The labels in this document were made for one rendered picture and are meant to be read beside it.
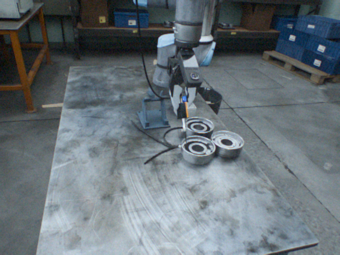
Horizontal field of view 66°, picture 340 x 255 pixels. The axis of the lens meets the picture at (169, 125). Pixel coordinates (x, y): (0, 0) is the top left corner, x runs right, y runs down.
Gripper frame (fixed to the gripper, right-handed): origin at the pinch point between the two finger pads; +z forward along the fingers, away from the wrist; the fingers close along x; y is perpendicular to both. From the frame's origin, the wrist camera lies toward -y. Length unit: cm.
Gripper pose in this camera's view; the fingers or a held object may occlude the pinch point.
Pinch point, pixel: (182, 107)
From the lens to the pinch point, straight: 81.6
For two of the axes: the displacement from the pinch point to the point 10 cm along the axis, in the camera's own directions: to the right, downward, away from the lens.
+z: -0.7, 8.5, 5.2
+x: -9.5, 1.0, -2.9
